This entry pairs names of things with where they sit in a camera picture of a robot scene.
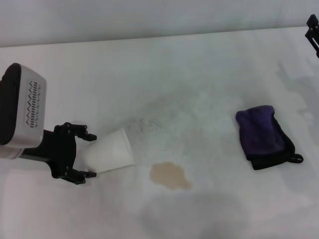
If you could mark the purple rag with black trim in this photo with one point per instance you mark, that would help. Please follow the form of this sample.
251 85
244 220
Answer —
259 132

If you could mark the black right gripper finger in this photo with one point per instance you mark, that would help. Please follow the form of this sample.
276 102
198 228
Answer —
314 35

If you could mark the white paper cup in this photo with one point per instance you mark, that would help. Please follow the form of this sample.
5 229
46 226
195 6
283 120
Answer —
112 152

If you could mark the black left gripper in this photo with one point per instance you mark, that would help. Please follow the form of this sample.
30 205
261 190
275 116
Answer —
59 152

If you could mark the grey black left wrist camera box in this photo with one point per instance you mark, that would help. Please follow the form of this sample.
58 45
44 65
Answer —
22 107

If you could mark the brown water stain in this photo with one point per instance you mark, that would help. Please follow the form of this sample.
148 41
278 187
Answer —
169 175

